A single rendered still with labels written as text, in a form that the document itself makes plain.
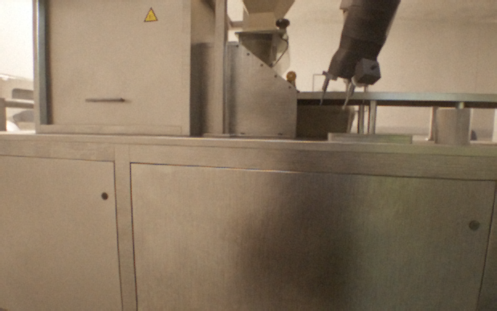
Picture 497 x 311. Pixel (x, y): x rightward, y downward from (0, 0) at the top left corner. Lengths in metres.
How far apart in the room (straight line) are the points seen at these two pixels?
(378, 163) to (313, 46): 4.34
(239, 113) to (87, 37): 0.63
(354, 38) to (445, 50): 4.94
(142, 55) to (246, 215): 0.65
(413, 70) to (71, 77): 4.79
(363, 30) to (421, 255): 0.51
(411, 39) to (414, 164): 4.64
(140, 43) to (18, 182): 0.61
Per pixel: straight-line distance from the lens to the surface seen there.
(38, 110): 1.24
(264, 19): 0.99
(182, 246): 0.74
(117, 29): 1.07
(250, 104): 0.87
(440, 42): 5.39
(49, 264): 1.08
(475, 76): 5.54
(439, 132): 0.81
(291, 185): 0.61
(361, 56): 0.48
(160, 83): 0.93
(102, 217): 0.85
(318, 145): 0.59
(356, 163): 0.61
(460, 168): 0.69
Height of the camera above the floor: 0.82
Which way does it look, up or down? 6 degrees down
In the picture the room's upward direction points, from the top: 1 degrees clockwise
